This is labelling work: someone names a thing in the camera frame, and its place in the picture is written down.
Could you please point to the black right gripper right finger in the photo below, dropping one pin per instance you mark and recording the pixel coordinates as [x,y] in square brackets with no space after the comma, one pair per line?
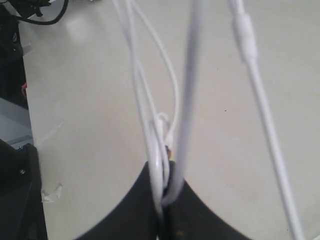
[188,218]

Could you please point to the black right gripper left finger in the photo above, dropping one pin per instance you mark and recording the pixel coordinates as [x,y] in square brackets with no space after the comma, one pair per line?
[134,218]

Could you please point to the white wired earphones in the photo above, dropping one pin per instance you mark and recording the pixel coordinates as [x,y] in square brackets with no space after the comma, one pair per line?
[166,141]

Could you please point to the black equipment beside table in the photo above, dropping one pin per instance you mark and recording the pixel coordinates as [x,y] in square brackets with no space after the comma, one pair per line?
[21,205]

